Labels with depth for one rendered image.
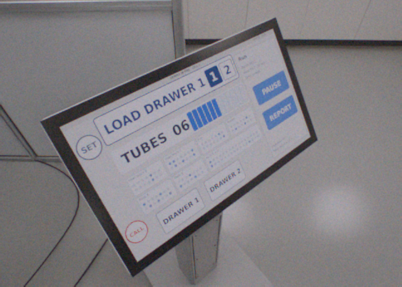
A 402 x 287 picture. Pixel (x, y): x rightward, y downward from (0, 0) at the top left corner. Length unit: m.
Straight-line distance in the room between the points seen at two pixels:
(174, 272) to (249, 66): 1.14
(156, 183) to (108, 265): 1.14
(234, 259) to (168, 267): 0.33
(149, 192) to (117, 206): 0.06
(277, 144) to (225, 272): 0.97
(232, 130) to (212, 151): 0.06
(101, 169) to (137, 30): 0.85
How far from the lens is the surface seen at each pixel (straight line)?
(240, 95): 0.61
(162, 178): 0.53
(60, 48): 1.42
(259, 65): 0.65
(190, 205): 0.57
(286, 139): 0.69
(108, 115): 0.50
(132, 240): 0.55
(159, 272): 1.54
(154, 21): 1.23
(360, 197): 1.95
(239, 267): 1.54
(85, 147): 0.50
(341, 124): 2.28
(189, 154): 0.55
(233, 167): 0.60
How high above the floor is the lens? 1.51
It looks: 49 degrees down
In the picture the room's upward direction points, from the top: 1 degrees counter-clockwise
